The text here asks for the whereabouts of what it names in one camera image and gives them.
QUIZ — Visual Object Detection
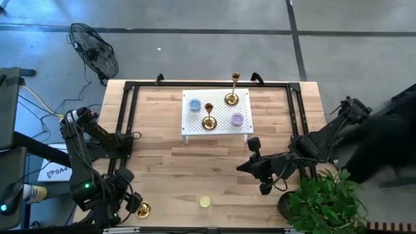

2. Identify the yellow and white spray can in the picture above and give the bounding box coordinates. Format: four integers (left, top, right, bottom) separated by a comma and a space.
21, 183, 48, 205

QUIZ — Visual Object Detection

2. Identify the black floor fan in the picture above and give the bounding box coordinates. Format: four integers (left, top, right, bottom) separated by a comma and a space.
66, 21, 120, 86

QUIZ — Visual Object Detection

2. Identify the yellow power cable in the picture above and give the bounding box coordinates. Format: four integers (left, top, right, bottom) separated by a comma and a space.
21, 84, 66, 118

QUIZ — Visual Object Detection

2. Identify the white perforated metal shelf riser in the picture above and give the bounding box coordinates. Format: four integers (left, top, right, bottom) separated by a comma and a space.
181, 88, 255, 144

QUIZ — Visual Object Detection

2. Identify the blue candle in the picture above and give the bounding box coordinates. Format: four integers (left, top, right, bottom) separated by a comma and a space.
188, 97, 202, 113

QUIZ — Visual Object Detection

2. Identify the striped wooden slat bench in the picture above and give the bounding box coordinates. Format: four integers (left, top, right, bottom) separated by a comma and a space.
367, 221, 416, 232

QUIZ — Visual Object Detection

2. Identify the person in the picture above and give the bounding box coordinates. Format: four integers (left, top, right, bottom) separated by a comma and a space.
336, 87, 416, 185

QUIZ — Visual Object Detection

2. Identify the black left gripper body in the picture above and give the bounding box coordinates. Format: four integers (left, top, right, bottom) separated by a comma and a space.
112, 167, 144, 215

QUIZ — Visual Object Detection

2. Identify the green leafy plant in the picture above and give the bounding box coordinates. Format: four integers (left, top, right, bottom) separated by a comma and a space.
285, 168, 370, 234

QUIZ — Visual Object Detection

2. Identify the black computer mouse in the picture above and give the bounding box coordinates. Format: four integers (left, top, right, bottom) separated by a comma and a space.
0, 182, 25, 217

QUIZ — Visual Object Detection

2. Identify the white printed cardboard box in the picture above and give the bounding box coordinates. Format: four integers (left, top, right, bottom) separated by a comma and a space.
36, 144, 74, 183

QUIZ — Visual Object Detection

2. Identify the black metal table frame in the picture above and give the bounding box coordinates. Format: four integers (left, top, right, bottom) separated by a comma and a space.
74, 71, 326, 228

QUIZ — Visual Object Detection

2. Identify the silver aluminium rail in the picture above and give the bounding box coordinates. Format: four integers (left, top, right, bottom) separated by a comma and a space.
102, 227, 141, 234

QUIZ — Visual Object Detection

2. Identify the dark grey panel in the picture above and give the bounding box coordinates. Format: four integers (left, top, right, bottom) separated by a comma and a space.
0, 66, 36, 151
0, 146, 29, 230

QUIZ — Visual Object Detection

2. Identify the black stand beam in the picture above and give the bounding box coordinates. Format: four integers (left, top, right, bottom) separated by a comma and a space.
12, 131, 74, 170

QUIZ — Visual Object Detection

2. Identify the purple candle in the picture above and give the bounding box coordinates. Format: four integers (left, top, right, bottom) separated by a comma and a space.
231, 112, 245, 127

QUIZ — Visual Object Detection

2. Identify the gold candlestick holder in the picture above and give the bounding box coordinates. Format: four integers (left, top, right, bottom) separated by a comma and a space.
224, 71, 241, 107
135, 201, 152, 219
201, 103, 218, 131

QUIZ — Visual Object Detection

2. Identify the black plant pot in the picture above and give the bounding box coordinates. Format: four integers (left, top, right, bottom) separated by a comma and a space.
276, 192, 298, 224

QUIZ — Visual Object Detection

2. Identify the black floor cable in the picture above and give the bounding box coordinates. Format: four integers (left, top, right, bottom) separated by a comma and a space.
16, 63, 110, 140

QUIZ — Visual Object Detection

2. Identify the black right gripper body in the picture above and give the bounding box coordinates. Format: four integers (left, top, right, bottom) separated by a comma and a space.
248, 136, 295, 196

